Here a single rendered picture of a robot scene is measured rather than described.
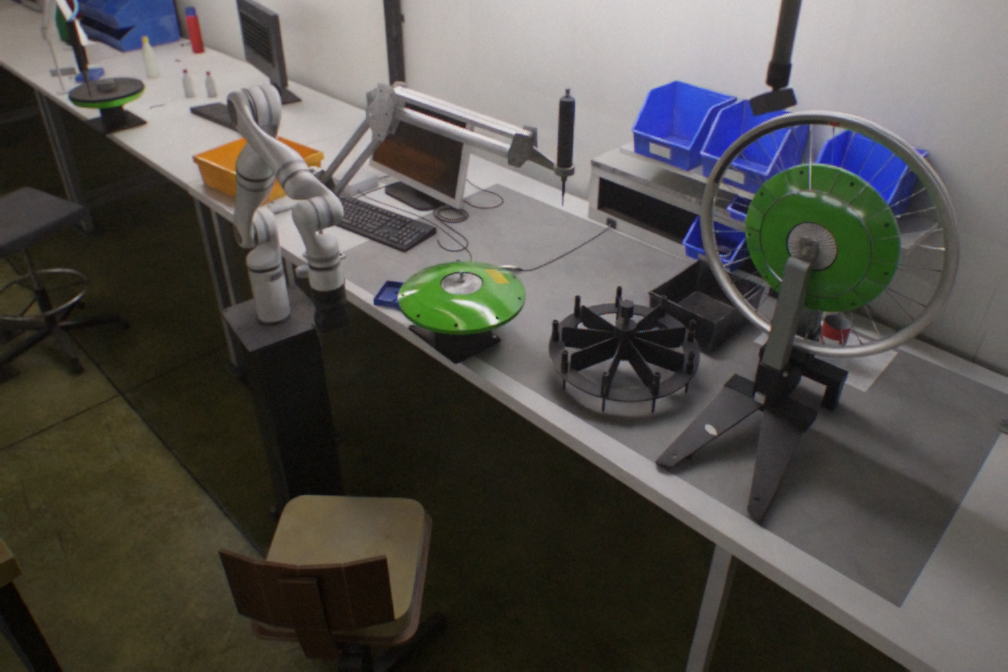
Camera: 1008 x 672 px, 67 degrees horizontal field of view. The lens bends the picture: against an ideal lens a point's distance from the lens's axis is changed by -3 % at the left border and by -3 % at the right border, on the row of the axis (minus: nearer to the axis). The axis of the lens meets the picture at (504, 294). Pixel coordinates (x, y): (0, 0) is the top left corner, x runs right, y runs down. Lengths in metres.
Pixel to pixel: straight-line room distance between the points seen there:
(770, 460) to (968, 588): 0.41
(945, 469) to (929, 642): 0.46
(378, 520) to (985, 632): 1.28
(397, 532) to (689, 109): 1.43
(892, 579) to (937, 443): 0.43
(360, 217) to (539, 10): 0.90
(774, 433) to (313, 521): 1.09
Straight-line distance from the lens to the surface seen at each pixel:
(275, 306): 2.25
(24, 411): 3.74
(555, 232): 2.52
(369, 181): 2.82
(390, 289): 2.24
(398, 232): 2.49
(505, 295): 1.90
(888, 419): 1.99
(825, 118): 1.59
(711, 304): 2.23
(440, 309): 1.85
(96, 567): 2.98
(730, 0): 2.31
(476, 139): 1.97
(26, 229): 3.63
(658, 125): 2.40
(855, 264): 1.64
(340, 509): 2.04
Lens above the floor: 2.11
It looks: 33 degrees down
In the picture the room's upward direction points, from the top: straight up
